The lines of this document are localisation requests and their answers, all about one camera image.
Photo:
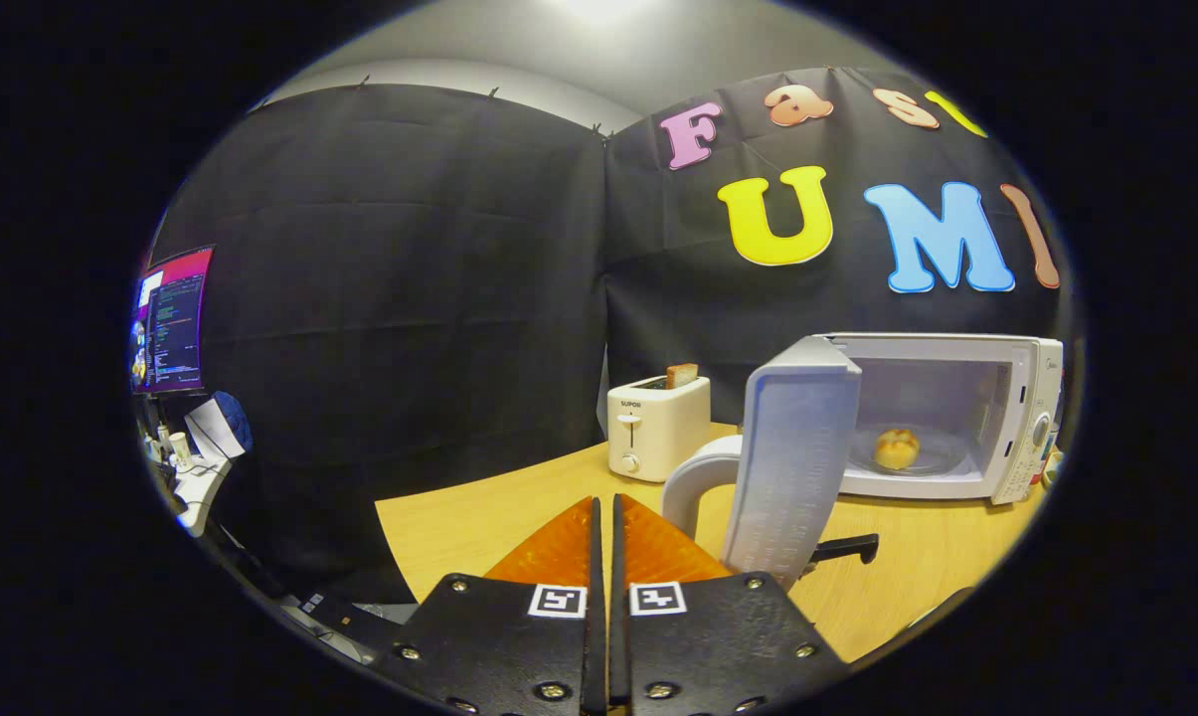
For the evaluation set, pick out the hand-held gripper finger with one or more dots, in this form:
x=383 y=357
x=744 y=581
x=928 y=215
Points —
x=618 y=646
x=597 y=646

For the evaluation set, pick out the white microwave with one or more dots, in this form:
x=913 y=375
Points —
x=792 y=447

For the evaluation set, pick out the golden bread roll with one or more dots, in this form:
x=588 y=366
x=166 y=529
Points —
x=897 y=449

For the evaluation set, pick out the glass microwave turntable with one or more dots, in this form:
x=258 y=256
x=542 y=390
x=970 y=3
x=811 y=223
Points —
x=941 y=462

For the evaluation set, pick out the white toaster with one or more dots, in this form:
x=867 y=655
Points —
x=658 y=428

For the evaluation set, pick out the toasted bread slice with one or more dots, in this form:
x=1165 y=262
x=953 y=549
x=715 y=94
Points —
x=682 y=376

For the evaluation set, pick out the white desk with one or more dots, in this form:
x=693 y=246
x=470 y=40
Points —
x=201 y=487

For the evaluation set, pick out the white and blue bag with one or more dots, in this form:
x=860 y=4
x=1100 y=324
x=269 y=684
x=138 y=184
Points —
x=226 y=423

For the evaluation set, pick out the white cup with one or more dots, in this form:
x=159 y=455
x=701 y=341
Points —
x=179 y=447

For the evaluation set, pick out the computer monitor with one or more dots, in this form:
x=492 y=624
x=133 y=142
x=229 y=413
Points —
x=176 y=318

